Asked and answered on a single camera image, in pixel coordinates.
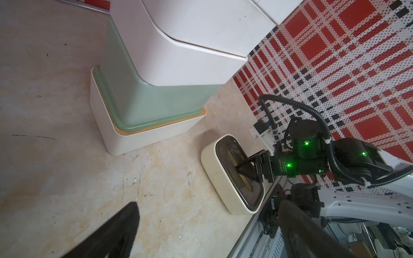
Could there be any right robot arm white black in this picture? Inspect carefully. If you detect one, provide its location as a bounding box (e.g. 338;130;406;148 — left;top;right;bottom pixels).
236;94;413;229

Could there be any cream box dark lid front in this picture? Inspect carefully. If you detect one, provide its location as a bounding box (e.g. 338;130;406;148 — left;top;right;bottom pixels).
201;134;265;215

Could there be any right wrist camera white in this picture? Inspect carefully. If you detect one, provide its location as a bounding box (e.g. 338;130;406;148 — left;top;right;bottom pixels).
248;120;276;154

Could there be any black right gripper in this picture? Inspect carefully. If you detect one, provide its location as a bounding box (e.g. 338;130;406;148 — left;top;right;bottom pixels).
235;119;330;182

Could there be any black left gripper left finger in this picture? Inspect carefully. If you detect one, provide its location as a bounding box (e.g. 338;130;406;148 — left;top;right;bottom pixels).
63;202;140;258

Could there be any mint green tissue box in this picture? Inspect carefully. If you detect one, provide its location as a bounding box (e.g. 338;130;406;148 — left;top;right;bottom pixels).
92;20;220;132

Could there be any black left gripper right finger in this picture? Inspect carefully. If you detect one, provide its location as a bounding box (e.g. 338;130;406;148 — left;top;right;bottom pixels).
278;201;355;258

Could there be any large white box bamboo lid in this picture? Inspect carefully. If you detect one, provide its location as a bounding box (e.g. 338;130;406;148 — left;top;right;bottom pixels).
90;67;207;156

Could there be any white tissue box grey lid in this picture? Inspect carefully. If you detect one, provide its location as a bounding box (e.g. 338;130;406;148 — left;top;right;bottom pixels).
253;0;302;24

